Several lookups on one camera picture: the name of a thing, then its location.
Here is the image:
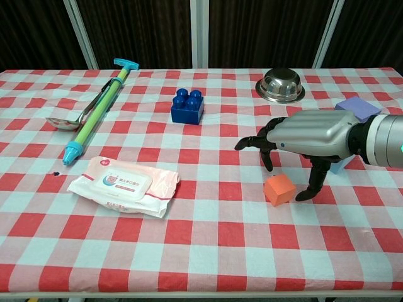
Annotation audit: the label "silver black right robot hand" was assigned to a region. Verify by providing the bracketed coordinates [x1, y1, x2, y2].
[234, 109, 363, 202]

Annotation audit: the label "purple foam cube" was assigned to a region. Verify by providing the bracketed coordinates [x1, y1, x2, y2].
[334, 96, 383, 124]

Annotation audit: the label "small orange foam cube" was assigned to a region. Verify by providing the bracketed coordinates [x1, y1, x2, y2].
[263, 172, 297, 208]

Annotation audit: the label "large light blue foam cube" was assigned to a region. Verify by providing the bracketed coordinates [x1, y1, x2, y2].
[329, 154, 357, 175]

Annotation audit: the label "stainless steel bowl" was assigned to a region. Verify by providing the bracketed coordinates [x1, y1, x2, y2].
[255, 68, 306, 103]

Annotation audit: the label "dark blue building block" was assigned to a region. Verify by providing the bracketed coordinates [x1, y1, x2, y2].
[171, 88, 205, 126]

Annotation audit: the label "red white checkered tablecloth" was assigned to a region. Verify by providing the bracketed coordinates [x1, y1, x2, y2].
[0, 67, 403, 293]

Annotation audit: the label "pink white wet wipes pack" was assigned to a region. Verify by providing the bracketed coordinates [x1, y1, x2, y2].
[67, 156, 181, 220]

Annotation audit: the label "green blue toy water pump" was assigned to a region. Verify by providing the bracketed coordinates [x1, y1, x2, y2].
[62, 58, 140, 167]

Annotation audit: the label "stainless steel ladle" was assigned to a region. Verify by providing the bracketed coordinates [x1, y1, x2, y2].
[45, 78, 114, 131]

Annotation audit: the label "white partition post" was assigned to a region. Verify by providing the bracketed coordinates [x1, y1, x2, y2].
[312, 0, 346, 69]
[190, 0, 210, 69]
[62, 0, 99, 70]

